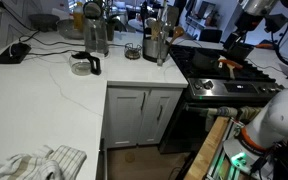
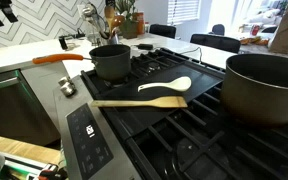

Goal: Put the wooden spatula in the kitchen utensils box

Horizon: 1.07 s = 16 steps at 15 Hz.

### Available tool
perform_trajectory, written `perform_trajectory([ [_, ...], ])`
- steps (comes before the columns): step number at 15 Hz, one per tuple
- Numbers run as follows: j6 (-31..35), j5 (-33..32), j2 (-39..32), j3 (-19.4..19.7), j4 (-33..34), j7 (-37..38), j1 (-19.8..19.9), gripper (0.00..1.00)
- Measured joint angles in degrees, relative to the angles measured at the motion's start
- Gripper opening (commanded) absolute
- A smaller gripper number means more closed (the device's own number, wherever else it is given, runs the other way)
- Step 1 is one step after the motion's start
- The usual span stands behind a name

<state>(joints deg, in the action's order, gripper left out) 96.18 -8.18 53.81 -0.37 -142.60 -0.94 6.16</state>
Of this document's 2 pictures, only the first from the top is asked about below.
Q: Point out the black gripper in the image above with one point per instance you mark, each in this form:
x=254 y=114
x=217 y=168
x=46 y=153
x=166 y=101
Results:
x=235 y=49

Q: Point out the wooden spatula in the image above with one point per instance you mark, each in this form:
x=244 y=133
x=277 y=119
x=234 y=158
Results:
x=231 y=71

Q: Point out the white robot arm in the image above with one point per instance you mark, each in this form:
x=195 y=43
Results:
x=251 y=150

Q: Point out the steel utensil holder box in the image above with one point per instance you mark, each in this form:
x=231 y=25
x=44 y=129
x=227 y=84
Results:
x=152 y=50

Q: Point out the black chair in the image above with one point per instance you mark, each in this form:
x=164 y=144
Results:
x=211 y=35

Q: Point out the black gas stove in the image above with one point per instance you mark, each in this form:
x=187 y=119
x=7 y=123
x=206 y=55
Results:
x=210 y=94

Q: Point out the round wooden spoon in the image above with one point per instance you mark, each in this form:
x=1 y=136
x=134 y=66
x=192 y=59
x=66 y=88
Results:
x=178 y=32

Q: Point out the white cabinet doors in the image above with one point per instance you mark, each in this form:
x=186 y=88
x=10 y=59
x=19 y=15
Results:
x=138 y=116

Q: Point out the wooden butcher block cart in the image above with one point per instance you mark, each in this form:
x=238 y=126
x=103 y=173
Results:
x=202 y=161

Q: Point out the tall glass blender jar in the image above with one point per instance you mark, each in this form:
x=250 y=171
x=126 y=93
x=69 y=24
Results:
x=95 y=33

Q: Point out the glass coffee carafe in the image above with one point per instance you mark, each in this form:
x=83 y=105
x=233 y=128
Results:
x=83 y=63

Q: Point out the orange juice bottle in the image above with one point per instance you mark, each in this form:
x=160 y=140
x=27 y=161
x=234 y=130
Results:
x=78 y=16

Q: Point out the grey bowl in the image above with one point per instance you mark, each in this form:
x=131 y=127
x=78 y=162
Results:
x=66 y=29

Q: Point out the striped dish towel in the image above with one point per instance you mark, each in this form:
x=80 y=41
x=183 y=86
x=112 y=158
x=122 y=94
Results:
x=64 y=163

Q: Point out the black flat device on counter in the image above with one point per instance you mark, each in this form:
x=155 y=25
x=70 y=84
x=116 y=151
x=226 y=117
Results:
x=15 y=53

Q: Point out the orange-handled black frying pan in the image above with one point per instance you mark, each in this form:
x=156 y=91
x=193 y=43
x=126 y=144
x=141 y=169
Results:
x=208 y=59

